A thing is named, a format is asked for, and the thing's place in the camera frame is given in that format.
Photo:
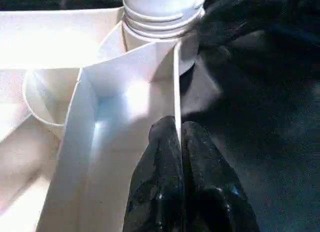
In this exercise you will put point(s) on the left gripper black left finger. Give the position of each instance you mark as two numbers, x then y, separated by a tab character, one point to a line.
157	179

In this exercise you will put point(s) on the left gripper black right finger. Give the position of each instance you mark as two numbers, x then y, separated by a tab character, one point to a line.
210	179

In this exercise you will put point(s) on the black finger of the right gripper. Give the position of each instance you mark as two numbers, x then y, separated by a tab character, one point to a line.
225	19

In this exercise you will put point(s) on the white plastic table leg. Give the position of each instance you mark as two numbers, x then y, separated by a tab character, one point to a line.
160	11

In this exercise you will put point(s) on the white plastic table top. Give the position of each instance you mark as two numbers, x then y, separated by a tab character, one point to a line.
37	54

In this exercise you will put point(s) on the black shiny mat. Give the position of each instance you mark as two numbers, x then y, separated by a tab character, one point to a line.
262	116

